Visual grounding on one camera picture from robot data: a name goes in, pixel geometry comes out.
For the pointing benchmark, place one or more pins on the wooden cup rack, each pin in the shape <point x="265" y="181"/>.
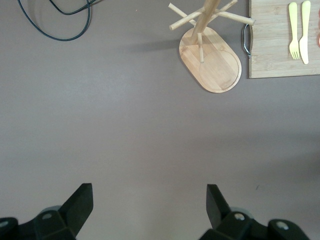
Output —
<point x="215" y="67"/>

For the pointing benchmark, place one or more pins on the yellow plastic knife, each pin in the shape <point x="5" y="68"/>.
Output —
<point x="305" y="50"/>

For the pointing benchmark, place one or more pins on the yellow plastic fork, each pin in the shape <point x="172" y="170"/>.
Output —
<point x="293" y="25"/>

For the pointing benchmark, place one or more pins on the bamboo cutting board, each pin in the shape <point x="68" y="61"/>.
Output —
<point x="272" y="50"/>

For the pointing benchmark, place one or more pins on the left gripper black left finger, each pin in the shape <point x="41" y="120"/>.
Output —
<point x="75" y="210"/>

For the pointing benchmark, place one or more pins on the orange slice toy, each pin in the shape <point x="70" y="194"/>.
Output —
<point x="319" y="40"/>

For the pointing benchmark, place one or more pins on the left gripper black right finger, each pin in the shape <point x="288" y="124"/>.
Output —
<point x="220" y="212"/>

